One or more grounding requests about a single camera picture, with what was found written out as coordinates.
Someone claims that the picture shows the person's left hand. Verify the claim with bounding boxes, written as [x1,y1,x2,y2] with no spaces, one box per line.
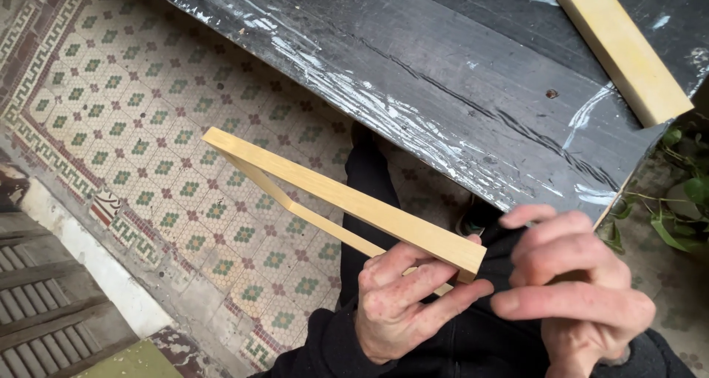
[353,244,495,366]

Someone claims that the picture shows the person's right hand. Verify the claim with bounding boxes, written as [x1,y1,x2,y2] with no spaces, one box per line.
[490,203,658,378]

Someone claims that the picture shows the light wooden frame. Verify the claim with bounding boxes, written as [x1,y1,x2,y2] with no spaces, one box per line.
[202,127,488,298]

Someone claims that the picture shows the person's dark shoe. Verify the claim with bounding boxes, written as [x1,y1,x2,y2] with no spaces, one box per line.
[455,194,502,237]

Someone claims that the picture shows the green leafy branches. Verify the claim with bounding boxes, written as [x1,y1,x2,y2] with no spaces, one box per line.
[597,124,709,257]

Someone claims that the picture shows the person's black trousers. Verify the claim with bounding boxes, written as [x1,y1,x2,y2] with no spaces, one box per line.
[337,122,555,378]

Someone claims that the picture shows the light wooden block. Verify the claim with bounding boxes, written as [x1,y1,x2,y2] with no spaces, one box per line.
[555,0,695,128]

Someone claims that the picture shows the green painted board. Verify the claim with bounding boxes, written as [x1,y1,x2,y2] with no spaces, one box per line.
[72,339,185,378]

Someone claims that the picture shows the grey slatted wooden shutter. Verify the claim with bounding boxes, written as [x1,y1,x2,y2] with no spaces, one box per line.
[0,212,139,378]

